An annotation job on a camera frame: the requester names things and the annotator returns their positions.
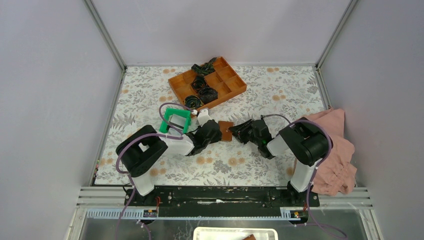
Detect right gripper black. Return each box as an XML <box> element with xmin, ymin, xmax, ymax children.
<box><xmin>228</xmin><ymin>120</ymin><xmax>261</xmax><ymax>148</ymax></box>

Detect brown leather card holder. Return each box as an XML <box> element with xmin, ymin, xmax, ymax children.
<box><xmin>218</xmin><ymin>121</ymin><xmax>234</xmax><ymax>142</ymax></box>

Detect green plastic card box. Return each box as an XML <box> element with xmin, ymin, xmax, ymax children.
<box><xmin>163</xmin><ymin>108</ymin><xmax>191</xmax><ymax>134</ymax></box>

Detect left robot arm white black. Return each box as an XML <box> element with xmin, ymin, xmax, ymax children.
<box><xmin>116</xmin><ymin>109</ymin><xmax>222</xmax><ymax>206</ymax></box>

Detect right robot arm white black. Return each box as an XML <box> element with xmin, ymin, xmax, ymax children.
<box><xmin>228</xmin><ymin>115</ymin><xmax>333</xmax><ymax>206</ymax></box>

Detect black items in tray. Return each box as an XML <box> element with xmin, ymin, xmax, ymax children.
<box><xmin>190</xmin><ymin>57</ymin><xmax>218</xmax><ymax>104</ymax></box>

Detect orange wooden compartment tray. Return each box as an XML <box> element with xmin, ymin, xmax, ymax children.
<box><xmin>168</xmin><ymin>56</ymin><xmax>247</xmax><ymax>110</ymax></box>

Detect pink crumpled cloth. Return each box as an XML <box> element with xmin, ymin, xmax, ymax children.
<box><xmin>305</xmin><ymin>108</ymin><xmax>357</xmax><ymax>196</ymax></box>

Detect black coiled cable in tray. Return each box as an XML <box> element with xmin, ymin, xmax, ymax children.
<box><xmin>184</xmin><ymin>95</ymin><xmax>204</xmax><ymax>111</ymax></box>

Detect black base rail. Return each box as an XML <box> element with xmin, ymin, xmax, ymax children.
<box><xmin>124</xmin><ymin>186</ymin><xmax>320</xmax><ymax>218</ymax></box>

